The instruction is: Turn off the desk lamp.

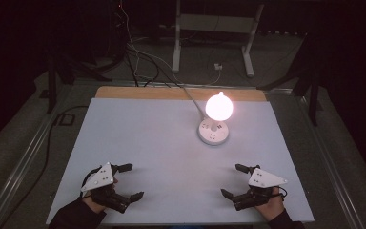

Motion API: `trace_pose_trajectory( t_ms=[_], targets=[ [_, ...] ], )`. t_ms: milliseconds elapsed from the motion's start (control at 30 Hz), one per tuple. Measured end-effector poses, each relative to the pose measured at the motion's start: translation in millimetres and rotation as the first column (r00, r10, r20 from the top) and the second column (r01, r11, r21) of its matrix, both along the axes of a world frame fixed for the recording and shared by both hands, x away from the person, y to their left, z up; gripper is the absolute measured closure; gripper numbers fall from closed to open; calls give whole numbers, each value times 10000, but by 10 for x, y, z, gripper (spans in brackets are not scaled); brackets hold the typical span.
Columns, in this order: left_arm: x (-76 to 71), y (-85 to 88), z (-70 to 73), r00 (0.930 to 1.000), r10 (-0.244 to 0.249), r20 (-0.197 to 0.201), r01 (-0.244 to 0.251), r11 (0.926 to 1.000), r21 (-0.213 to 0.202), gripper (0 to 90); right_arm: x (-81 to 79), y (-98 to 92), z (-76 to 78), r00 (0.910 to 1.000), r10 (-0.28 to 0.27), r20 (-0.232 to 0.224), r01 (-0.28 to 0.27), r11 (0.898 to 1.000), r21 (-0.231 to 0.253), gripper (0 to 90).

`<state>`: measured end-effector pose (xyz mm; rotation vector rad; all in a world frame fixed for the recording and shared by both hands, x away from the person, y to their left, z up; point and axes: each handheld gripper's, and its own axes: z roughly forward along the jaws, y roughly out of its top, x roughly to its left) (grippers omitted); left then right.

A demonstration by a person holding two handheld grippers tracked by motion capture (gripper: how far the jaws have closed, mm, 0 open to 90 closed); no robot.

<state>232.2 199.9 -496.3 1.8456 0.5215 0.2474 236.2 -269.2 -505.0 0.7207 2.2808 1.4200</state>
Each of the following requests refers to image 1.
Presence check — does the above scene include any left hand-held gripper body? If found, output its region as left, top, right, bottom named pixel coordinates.
left=80, top=161, right=132, bottom=214

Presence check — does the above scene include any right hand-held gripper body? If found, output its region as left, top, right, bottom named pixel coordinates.
left=231, top=167, right=289, bottom=212

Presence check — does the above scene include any person's left hand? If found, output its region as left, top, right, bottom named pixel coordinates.
left=82, top=177, right=119, bottom=215

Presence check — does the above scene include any person's right hand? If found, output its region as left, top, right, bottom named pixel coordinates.
left=254, top=186, right=286, bottom=222

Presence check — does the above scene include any white table mat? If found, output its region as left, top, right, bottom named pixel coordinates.
left=45, top=96, right=315, bottom=225

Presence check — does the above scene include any round white power socket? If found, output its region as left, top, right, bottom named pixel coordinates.
left=197, top=116, right=230, bottom=147

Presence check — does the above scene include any glowing round bulb lamp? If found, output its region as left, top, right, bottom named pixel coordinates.
left=205, top=91, right=234, bottom=132

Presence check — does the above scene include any black tripod stand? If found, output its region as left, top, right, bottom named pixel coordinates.
left=256, top=32, right=323, bottom=127

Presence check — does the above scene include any white metal stand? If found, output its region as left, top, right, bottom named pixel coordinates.
left=171, top=0, right=265, bottom=78

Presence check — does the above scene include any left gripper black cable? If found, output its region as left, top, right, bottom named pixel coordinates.
left=80, top=166, right=100, bottom=192

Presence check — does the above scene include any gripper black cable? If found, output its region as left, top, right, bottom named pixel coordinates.
left=80, top=166, right=100, bottom=192
left=277, top=185, right=289, bottom=201

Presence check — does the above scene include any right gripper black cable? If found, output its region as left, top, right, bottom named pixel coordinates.
left=277, top=185, right=289, bottom=201

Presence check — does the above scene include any black floor cable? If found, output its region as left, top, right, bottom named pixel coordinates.
left=0, top=105, right=90, bottom=228

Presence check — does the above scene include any metal floor rail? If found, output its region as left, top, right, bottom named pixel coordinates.
left=296, top=94, right=366, bottom=229
left=0, top=83, right=77, bottom=229

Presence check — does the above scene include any white power socket cable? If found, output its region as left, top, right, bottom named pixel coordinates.
left=119, top=3, right=208, bottom=122

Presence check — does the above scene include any bundle of black cables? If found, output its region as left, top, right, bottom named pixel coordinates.
left=123, top=41, right=185, bottom=89

